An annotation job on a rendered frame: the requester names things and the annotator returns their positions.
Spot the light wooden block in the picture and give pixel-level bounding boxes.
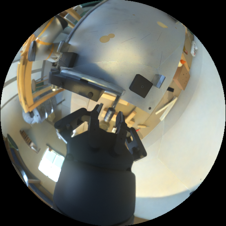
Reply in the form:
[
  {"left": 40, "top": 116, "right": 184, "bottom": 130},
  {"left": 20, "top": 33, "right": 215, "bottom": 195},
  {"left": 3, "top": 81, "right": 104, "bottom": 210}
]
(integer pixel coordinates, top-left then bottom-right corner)
[{"left": 126, "top": 111, "right": 137, "bottom": 123}]

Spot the steel threaded rod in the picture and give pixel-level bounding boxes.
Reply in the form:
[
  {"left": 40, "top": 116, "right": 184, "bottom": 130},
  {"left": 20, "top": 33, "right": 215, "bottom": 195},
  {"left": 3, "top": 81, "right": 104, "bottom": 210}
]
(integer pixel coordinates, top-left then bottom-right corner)
[{"left": 112, "top": 95, "right": 122, "bottom": 109}]

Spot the bright window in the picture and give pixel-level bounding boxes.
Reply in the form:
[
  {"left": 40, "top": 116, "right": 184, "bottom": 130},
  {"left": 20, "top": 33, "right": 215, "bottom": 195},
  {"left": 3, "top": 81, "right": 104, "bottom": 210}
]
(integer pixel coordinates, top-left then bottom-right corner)
[{"left": 38, "top": 146, "right": 65, "bottom": 183}]

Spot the dark clamp block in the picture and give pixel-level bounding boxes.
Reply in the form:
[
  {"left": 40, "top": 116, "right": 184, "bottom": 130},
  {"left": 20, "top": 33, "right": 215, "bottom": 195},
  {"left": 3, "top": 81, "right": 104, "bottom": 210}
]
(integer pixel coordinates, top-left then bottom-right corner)
[{"left": 49, "top": 69, "right": 106, "bottom": 102}]

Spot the black square jig block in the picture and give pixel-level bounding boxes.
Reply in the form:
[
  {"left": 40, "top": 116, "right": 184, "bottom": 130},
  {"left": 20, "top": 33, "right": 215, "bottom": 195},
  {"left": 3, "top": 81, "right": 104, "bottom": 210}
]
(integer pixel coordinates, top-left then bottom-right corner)
[
  {"left": 129, "top": 74, "right": 154, "bottom": 99},
  {"left": 60, "top": 52, "right": 78, "bottom": 68}
]

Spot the wooden stool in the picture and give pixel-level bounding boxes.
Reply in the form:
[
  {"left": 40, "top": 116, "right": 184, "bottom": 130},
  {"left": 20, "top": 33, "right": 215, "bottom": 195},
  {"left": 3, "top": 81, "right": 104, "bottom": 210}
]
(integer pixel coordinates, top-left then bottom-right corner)
[{"left": 31, "top": 75, "right": 49, "bottom": 93}]

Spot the grey metal end stop bar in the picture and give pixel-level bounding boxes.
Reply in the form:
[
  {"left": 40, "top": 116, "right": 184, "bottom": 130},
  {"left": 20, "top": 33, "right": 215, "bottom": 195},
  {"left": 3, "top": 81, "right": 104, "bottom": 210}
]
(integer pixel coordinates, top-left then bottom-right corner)
[{"left": 60, "top": 69, "right": 126, "bottom": 96}]

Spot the white flat strip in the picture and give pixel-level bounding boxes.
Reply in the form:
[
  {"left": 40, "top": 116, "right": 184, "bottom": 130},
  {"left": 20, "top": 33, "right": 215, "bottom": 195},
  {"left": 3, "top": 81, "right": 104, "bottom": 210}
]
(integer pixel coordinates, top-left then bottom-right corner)
[{"left": 155, "top": 96, "right": 178, "bottom": 122}]

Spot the wooden slatted rack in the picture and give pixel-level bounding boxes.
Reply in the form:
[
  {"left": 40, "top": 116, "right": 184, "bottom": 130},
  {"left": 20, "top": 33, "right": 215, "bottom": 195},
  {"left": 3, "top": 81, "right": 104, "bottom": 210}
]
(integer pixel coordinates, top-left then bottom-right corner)
[{"left": 19, "top": 129, "right": 41, "bottom": 153}]

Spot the grey rough sheet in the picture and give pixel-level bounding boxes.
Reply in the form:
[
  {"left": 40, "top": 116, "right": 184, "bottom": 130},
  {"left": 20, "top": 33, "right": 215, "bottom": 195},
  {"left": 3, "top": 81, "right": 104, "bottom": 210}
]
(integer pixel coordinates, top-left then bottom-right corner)
[{"left": 22, "top": 97, "right": 58, "bottom": 125}]

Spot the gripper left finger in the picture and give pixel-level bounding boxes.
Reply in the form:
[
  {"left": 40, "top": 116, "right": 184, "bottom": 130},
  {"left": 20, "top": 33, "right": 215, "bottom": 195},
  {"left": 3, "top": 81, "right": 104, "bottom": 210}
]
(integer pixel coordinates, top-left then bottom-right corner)
[{"left": 53, "top": 103, "right": 104, "bottom": 140}]

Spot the dark grey lever handle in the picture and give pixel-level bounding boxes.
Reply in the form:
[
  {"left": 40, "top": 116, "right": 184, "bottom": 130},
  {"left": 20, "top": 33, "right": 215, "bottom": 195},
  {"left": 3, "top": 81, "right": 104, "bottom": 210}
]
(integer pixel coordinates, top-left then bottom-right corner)
[{"left": 27, "top": 40, "right": 37, "bottom": 62}]

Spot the knurled steel range nut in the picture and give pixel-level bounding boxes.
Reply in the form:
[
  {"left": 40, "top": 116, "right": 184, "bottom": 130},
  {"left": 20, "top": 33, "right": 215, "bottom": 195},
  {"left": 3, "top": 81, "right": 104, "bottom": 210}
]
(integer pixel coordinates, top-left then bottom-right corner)
[{"left": 103, "top": 107, "right": 116, "bottom": 123}]

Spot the grey jig base plate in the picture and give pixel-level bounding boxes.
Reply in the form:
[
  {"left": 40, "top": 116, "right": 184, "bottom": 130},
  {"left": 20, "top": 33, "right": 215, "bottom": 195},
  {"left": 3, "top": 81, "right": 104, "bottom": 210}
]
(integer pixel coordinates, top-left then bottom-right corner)
[{"left": 67, "top": 0, "right": 188, "bottom": 114}]

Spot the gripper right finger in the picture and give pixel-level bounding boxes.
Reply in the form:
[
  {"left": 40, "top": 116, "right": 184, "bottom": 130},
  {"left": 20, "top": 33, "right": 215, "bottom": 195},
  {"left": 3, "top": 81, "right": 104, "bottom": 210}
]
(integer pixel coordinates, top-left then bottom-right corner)
[{"left": 113, "top": 111, "right": 148, "bottom": 161}]

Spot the brown cardboard box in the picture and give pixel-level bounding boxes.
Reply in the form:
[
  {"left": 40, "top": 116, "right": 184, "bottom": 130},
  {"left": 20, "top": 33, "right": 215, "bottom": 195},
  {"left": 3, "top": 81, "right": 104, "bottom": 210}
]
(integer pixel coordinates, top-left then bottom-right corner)
[{"left": 173, "top": 65, "right": 191, "bottom": 91}]

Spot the silver drum with yellow bands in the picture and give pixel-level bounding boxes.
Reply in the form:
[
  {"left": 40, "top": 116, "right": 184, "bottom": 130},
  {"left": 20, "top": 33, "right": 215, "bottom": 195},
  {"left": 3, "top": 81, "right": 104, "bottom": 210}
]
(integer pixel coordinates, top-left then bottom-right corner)
[{"left": 35, "top": 15, "right": 71, "bottom": 63}]

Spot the wooden brood frame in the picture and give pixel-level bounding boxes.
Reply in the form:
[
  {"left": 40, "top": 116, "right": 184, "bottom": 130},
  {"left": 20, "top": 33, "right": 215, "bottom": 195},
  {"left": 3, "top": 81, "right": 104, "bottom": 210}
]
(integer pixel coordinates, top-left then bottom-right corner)
[{"left": 17, "top": 34, "right": 64, "bottom": 113}]

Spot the white box with red marks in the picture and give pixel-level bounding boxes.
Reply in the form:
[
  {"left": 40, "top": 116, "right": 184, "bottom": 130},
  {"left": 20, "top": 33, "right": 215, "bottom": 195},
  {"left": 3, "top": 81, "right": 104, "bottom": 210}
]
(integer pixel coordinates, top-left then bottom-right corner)
[{"left": 190, "top": 40, "right": 198, "bottom": 57}]

